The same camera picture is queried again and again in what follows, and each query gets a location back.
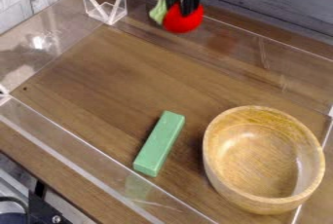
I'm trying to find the black cable and equipment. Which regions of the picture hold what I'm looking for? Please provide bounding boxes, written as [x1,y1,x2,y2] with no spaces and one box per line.
[0,195,74,224]

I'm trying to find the clear acrylic barrier wall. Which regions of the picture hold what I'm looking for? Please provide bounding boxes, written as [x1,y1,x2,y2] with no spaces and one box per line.
[0,0,333,224]

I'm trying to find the red plush tomato toy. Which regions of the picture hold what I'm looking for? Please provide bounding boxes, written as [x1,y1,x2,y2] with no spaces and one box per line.
[149,0,205,33]

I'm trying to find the clear acrylic corner bracket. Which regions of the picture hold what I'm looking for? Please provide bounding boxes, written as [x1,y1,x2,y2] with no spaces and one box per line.
[83,0,127,25]

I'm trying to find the green rectangular block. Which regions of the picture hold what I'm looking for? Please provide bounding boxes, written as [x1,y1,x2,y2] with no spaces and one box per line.
[133,111,185,177]

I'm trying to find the wooden bowl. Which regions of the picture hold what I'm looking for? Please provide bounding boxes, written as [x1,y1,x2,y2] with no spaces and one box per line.
[202,105,325,215]

